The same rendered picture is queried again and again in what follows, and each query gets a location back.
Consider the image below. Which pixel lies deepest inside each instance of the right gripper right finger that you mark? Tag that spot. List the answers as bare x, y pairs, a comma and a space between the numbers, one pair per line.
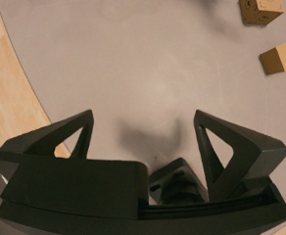
254, 154

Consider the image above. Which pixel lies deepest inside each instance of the brown cardboard box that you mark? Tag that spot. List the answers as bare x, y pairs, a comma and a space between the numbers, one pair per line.
274, 60

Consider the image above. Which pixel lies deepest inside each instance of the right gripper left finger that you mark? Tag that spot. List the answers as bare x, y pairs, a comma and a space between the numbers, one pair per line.
44, 140

